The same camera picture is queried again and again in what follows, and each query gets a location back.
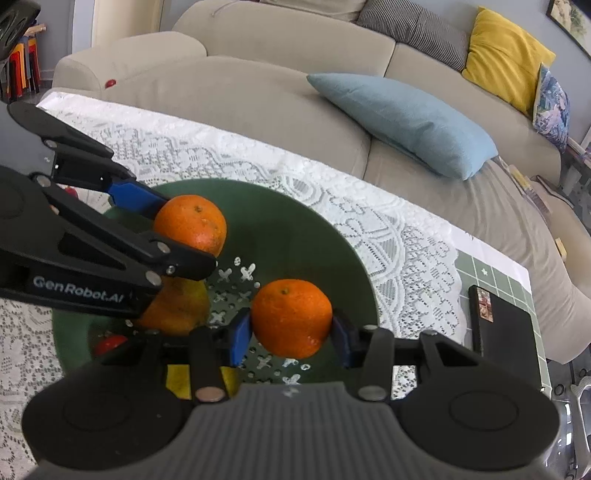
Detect dark book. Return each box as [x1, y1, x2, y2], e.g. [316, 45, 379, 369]
[531, 175, 575, 208]

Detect black notebook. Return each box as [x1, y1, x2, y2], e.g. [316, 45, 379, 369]
[467, 285, 542, 388]

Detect stack of colourful stools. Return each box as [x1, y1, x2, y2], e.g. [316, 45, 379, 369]
[0, 25, 43, 102]

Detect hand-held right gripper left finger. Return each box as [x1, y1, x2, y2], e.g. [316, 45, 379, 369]
[92, 308, 252, 404]

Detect yellow cushion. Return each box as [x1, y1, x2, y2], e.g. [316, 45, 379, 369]
[462, 6, 557, 116]

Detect large yellow-green pear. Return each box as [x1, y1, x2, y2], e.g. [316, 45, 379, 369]
[134, 274, 211, 336]

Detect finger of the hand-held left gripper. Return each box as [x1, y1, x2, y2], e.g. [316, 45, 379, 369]
[7, 102, 171, 221]
[28, 171, 218, 289]

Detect beige cushion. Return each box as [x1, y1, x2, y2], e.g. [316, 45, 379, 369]
[259, 0, 368, 23]

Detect blue floral cushion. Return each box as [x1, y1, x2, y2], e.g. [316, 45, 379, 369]
[532, 62, 572, 153]

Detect grey striped cushion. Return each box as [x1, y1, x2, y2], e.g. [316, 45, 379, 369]
[355, 0, 471, 71]

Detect light blue pillow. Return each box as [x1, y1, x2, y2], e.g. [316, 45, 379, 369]
[307, 73, 499, 181]

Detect beige sofa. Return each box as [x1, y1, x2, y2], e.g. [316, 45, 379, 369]
[52, 0, 587, 365]

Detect pile of books and papers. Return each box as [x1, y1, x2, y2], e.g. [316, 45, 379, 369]
[567, 131, 591, 169]

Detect green colander bowl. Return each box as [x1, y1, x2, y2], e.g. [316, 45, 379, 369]
[52, 179, 380, 402]

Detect white lace tablecloth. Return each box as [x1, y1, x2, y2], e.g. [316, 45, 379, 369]
[0, 90, 467, 462]

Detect orange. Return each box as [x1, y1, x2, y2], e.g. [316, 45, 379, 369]
[153, 195, 228, 258]
[250, 279, 334, 360]

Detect books on sofa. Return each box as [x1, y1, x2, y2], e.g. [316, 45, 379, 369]
[496, 157, 552, 213]

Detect large framed landscape painting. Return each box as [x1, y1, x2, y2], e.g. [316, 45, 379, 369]
[546, 0, 591, 51]

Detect black glossy object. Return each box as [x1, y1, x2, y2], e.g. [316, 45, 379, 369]
[0, 0, 42, 61]

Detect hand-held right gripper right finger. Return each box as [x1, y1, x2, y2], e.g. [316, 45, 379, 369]
[331, 308, 485, 401]

